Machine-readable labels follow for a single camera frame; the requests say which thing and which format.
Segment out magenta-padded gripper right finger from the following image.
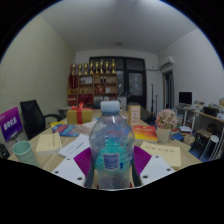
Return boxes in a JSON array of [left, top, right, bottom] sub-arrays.
[[132, 145, 176, 187]]

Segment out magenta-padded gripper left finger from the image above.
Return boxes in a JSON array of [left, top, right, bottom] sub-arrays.
[[51, 147, 95, 188]]

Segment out clear plastic water bottle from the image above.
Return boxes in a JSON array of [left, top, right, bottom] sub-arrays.
[[88, 100, 136, 190]]

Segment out white printed booklet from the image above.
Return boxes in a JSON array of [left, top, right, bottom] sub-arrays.
[[58, 133, 92, 158]]

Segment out beige book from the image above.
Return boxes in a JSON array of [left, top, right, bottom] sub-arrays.
[[35, 132, 63, 155], [139, 141, 183, 169]]

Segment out orange red book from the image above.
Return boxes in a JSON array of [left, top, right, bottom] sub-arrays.
[[132, 124, 159, 143]]

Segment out colourful blue book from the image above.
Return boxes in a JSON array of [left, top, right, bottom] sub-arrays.
[[51, 123, 81, 138]]

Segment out pink flowers in white pot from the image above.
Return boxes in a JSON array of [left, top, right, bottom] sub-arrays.
[[155, 108, 179, 144]]

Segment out yellow folder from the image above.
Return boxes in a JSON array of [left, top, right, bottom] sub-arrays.
[[49, 120, 68, 128]]

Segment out small orange white carton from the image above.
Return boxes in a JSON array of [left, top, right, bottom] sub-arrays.
[[127, 104, 142, 127]]

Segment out yellow gift box red ribbon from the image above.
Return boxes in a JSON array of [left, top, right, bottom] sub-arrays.
[[66, 102, 94, 126]]

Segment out pale green ribbed cup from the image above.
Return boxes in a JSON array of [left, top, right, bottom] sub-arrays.
[[12, 140, 39, 167]]

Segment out black office chair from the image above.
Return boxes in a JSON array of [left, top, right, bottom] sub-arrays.
[[19, 99, 64, 141]]

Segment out white round stool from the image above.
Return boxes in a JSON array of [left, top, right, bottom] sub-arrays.
[[199, 134, 221, 161]]

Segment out black computer monitor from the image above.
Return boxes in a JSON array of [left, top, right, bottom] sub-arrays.
[[178, 91, 193, 106]]

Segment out wooden side desk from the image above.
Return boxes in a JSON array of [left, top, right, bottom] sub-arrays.
[[174, 104, 224, 141]]

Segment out wooden shelf unit with trophies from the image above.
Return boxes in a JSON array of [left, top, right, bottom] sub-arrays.
[[67, 59, 119, 108]]

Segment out purple sign board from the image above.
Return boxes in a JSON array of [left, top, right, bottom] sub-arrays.
[[0, 106, 24, 143]]

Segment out white wall air conditioner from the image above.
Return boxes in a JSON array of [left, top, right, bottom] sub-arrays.
[[158, 55, 176, 70]]

